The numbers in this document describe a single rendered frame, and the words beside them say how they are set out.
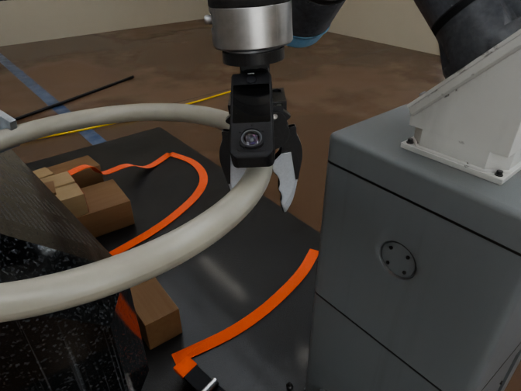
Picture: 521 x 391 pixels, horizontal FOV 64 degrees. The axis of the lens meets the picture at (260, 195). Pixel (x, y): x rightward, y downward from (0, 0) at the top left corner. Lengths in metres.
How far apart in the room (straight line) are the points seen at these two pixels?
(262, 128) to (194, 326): 1.17
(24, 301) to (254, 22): 0.32
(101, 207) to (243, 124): 1.57
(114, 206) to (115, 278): 1.61
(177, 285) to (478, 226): 1.22
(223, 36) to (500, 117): 0.43
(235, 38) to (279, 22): 0.05
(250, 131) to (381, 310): 0.59
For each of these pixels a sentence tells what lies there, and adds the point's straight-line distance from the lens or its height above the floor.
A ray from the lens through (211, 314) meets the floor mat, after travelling 1.57.
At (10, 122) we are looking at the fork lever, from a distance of 0.76.
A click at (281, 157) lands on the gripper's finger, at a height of 0.94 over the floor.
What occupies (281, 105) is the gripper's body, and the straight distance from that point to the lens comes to 0.49.
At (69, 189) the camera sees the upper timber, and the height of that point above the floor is 0.25.
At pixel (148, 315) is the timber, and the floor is 0.13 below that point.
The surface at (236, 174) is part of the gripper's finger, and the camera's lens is 0.53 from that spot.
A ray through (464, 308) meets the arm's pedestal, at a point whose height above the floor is 0.64.
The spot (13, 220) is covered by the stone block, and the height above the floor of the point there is 0.74.
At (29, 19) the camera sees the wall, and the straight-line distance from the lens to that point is 6.20.
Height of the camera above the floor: 1.18
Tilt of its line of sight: 33 degrees down
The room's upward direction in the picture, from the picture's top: straight up
